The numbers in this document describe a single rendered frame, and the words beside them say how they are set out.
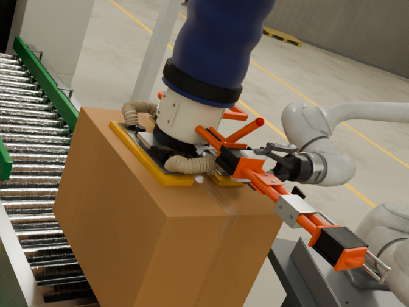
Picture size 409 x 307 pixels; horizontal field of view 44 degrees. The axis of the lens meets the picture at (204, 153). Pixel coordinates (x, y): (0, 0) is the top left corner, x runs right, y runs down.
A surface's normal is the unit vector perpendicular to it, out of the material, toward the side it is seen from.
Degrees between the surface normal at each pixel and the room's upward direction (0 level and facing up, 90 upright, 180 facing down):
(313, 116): 47
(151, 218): 90
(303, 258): 90
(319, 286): 90
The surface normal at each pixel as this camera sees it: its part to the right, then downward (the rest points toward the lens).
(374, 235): -0.81, -0.30
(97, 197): -0.79, -0.06
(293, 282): 0.35, -0.86
